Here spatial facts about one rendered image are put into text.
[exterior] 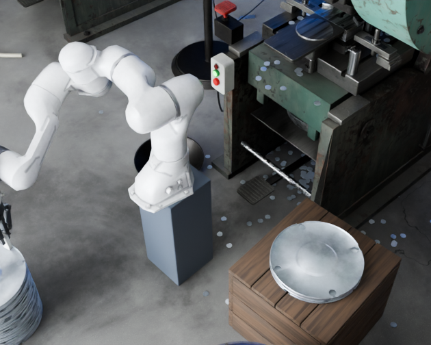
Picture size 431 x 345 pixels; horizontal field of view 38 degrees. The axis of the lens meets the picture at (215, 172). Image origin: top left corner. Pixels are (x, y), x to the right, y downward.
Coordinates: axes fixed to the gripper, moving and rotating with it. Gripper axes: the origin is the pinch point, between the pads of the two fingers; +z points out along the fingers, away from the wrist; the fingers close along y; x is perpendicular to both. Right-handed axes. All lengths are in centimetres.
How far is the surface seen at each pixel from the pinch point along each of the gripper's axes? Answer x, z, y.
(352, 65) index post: -85, -45, 86
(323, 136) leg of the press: -84, -27, 69
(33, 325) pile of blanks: -14.6, 25.3, -12.1
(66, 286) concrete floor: -12.9, 29.2, 7.8
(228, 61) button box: -42, -33, 83
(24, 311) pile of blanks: -14.5, 14.5, -12.9
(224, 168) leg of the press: -38, 26, 86
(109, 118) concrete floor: 26, 29, 92
